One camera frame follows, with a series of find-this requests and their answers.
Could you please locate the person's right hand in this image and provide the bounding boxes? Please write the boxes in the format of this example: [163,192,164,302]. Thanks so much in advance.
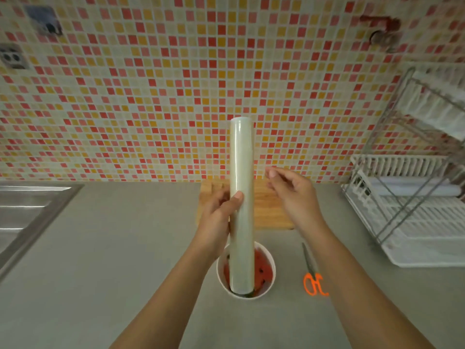
[265,167,327,237]

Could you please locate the person's left hand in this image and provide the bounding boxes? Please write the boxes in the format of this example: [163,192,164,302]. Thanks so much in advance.
[195,188,244,259]

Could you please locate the cling film roll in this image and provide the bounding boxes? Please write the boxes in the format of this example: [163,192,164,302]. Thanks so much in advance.
[229,116,256,294]

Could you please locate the person's left forearm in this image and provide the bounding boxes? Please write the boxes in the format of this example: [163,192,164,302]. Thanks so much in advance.
[109,243,223,349]

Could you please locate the person's right forearm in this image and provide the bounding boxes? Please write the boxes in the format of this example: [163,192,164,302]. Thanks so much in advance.
[300,221,436,349]

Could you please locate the wooden cutting board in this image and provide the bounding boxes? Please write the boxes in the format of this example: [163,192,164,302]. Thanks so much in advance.
[196,179,295,231]

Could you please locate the white bowl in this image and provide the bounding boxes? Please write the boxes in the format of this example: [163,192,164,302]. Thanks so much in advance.
[217,241,276,301]

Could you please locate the watermelon pieces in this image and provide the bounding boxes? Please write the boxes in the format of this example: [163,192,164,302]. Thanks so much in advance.
[223,249,274,297]

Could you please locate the white rolling pin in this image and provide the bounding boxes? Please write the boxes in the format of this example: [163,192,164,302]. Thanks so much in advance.
[367,177,463,198]

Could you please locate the white dish drying rack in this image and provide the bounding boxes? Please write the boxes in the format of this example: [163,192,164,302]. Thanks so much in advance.
[341,62,465,269]

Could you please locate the stainless steel sink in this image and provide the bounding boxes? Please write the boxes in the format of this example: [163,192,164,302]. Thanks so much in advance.
[0,180,85,284]

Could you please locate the orange-handled scissors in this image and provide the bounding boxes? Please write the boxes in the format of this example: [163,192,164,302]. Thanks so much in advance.
[302,242,329,297]

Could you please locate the rusty wall pipe fitting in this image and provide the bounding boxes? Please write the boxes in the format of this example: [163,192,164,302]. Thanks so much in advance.
[360,14,403,53]

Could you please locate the grey wall socket cover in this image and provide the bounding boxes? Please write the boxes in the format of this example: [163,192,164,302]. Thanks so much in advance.
[25,5,63,37]

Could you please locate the white wall socket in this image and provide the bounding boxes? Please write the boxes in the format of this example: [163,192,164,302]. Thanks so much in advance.
[0,43,29,70]

